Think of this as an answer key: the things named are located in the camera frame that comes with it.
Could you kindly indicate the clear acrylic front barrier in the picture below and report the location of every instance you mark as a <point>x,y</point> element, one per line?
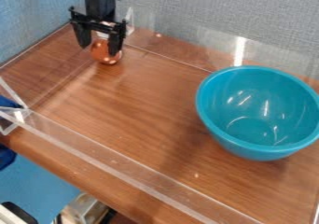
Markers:
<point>148,181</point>

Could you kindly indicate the clear acrylic barrier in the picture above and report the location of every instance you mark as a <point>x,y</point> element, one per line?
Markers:
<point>148,181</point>
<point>205,48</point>

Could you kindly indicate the clear acrylic back barrier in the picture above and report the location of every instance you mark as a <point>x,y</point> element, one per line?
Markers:
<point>205,48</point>

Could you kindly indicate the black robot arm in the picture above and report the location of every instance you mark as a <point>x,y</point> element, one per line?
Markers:
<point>99,19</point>

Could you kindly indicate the black and white object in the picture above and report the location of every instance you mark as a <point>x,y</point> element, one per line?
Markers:
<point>13,215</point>

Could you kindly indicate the brown toy mushroom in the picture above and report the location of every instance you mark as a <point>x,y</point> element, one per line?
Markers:
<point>99,50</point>

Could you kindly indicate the clear acrylic corner bracket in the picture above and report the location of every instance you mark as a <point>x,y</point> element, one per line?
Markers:
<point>13,109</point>
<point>128,19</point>

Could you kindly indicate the blue plastic bowl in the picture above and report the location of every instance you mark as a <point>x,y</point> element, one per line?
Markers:
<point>259,111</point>

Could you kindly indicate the grey metal frame below table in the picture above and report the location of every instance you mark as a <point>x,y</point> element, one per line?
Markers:
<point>85,210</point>

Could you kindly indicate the clear acrylic corner bracket front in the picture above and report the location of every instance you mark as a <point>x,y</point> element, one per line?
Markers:
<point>13,109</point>

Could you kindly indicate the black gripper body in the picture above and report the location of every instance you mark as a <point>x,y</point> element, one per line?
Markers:
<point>100,26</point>

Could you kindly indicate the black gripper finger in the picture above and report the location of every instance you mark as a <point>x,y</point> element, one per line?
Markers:
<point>83,33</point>
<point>115,41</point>

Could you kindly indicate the clear acrylic corner bracket back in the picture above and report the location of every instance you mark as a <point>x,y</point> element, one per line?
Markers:
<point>128,19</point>

